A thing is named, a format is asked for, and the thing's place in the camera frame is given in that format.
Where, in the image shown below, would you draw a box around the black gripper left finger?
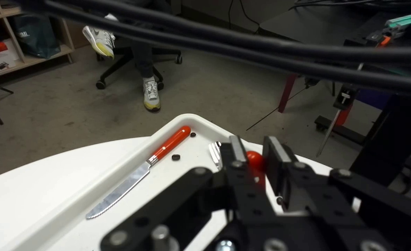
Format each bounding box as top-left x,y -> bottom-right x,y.
219,134 -> 280,222

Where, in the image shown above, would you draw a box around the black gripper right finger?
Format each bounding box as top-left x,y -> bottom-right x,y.
262,136 -> 355,219

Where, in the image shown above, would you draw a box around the red handled fork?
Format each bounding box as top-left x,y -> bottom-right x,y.
206,141 -> 224,168

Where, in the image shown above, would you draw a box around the white rectangular tray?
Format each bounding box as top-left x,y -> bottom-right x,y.
7,112 -> 369,251

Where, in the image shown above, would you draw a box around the orange and silver clamp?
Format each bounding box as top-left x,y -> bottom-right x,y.
315,34 -> 394,158

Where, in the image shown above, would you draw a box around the seated person dark trousers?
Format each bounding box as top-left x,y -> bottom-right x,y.
81,13 -> 168,114

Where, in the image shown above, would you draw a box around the blue bin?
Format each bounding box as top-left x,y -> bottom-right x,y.
355,88 -> 393,112

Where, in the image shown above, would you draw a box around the black office chair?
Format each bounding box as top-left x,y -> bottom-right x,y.
95,44 -> 184,93

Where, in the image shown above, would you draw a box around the teal tool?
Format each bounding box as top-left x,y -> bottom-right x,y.
384,6 -> 411,33

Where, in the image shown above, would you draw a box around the wooden shelf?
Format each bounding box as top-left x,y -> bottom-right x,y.
0,0 -> 77,84

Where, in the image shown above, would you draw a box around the dark green bag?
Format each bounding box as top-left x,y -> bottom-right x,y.
14,13 -> 61,61

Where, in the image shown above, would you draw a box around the red handled knife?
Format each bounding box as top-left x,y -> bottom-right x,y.
83,125 -> 194,222

